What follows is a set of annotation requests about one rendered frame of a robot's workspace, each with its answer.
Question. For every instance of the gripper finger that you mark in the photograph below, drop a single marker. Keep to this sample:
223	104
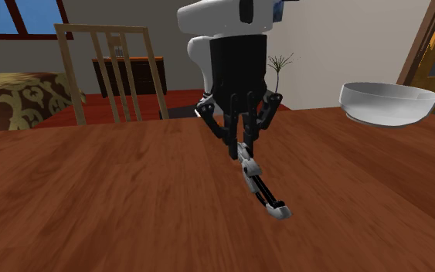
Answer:
233	128
249	128

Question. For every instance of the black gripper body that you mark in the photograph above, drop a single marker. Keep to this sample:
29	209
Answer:
238	68

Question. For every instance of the grey and black kitchen tool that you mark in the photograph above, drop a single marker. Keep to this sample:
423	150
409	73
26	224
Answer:
256	180

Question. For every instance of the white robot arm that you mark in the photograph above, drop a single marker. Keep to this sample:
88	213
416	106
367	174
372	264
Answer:
217	17

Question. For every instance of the thin potted plant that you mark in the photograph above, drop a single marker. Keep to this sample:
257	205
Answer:
277	66

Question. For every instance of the dark dresser with orange top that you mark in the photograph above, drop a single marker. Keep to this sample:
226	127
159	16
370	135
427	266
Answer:
145	77

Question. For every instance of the white bowl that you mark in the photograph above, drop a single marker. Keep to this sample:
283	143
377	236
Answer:
386	103

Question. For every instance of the brown wooden table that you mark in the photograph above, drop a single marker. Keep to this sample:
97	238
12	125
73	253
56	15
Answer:
89	207

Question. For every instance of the light wooden chair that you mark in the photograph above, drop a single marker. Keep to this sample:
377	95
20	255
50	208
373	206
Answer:
68	75

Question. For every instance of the wooden door with glass panes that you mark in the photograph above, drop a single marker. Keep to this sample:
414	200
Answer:
433	49

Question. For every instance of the bed with patterned brown cover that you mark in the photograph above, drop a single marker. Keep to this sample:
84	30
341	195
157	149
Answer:
10	101

